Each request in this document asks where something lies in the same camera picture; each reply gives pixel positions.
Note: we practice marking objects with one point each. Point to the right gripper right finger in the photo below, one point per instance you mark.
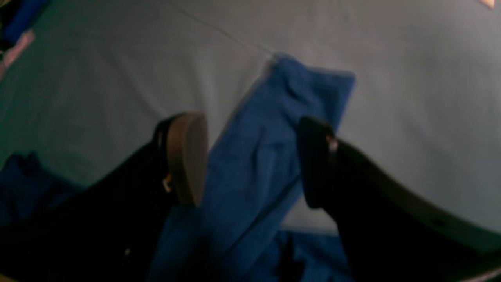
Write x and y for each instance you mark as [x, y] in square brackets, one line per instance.
[388, 233]

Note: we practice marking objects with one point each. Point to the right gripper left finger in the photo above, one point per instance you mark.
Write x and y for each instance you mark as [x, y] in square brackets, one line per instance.
[53, 232]

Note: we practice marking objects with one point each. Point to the blue t-shirt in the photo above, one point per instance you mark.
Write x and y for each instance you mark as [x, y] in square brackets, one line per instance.
[252, 177]

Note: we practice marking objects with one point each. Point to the light blue table cloth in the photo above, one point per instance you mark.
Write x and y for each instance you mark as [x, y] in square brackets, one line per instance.
[426, 106]

